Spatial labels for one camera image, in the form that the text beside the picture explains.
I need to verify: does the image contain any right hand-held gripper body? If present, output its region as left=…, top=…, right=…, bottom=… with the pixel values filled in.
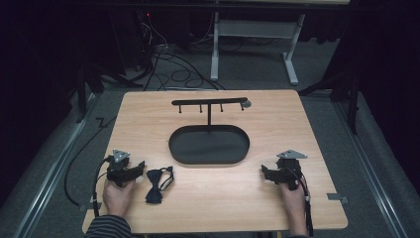
left=275, top=149, right=309, bottom=191

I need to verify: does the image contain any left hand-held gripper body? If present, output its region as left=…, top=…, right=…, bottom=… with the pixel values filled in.
left=105, top=149, right=135, bottom=188

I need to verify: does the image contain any black bow tie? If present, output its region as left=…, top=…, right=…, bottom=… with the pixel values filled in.
left=145, top=166, right=175, bottom=205

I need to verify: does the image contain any black hook stand with tray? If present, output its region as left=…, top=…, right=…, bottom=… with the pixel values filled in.
left=167, top=96, right=253, bottom=166

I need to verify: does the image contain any person's left hand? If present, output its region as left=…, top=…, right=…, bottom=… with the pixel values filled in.
left=102, top=178, right=137, bottom=219

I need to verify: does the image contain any person's right hand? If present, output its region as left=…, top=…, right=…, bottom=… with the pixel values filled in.
left=279, top=181, right=307, bottom=220

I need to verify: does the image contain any black tripod stand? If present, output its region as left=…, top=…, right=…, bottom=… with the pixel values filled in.
left=74, top=60, right=145, bottom=124
left=298, top=64, right=362, bottom=136

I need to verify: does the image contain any left hand-held gripper black cable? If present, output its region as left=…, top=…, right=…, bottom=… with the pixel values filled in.
left=91, top=156, right=111, bottom=218

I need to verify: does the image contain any grey table edge bracket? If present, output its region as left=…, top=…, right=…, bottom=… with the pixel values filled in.
left=326, top=192, right=350, bottom=205
left=78, top=201, right=97, bottom=213

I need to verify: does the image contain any long black floor cable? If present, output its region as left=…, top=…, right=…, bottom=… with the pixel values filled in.
left=63, top=114, right=117, bottom=207

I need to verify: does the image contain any metal floor rail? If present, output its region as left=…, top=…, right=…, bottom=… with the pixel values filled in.
left=332, top=97, right=412, bottom=238
left=12, top=92, right=101, bottom=238

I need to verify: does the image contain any tangle of black floor cables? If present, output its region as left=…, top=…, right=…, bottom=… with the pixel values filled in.
left=134, top=11, right=227, bottom=92

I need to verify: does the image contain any white metal desk frame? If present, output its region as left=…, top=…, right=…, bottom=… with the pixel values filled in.
left=209, top=11, right=307, bottom=86

